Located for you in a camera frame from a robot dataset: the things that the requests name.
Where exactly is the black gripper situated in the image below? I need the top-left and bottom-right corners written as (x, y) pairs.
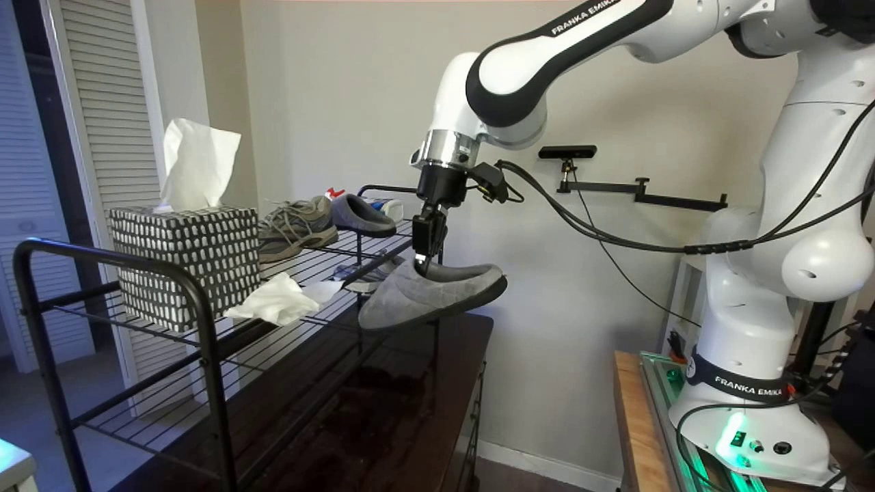
top-left (411, 161), bottom-right (473, 273)

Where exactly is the grey house slipper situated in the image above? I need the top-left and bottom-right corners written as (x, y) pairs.
top-left (356, 256), bottom-right (511, 334)
top-left (326, 191), bottom-right (399, 239)

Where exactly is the beige laced sneaker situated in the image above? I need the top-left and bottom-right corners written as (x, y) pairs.
top-left (257, 196), bottom-right (343, 268)

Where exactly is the crumpled white tissue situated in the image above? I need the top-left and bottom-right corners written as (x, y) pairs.
top-left (222, 269), bottom-right (326, 329)

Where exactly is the dark wooden dresser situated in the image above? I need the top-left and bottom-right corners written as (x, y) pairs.
top-left (118, 302), bottom-right (496, 492)

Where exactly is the black metal shoe rack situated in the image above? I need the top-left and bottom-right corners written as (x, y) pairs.
top-left (10, 182), bottom-right (449, 492)

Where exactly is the black white patterned tissue box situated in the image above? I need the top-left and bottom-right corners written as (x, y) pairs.
top-left (106, 205), bottom-right (266, 336)

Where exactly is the white tissue in box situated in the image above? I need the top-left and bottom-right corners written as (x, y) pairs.
top-left (150, 116), bottom-right (244, 217)

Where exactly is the white framed panel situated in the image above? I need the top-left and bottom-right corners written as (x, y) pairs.
top-left (659, 252), bottom-right (712, 369)

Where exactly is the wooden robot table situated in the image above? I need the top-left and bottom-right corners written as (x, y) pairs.
top-left (611, 349), bottom-right (875, 492)

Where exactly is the white louvered closet door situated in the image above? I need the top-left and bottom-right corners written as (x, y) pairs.
top-left (39, 0), bottom-right (213, 390)

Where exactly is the black equipment box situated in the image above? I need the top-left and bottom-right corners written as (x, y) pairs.
top-left (828, 309), bottom-right (875, 451)

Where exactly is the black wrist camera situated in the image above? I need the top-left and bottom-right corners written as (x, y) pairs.
top-left (471, 157), bottom-right (514, 206)

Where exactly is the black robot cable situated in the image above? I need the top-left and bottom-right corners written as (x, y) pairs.
top-left (489, 92), bottom-right (875, 260)

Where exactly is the black camera on boom stand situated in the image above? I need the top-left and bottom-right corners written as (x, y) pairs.
top-left (535, 142), bottom-right (731, 217)

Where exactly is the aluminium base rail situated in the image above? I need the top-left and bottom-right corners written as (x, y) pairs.
top-left (638, 349), bottom-right (760, 492)

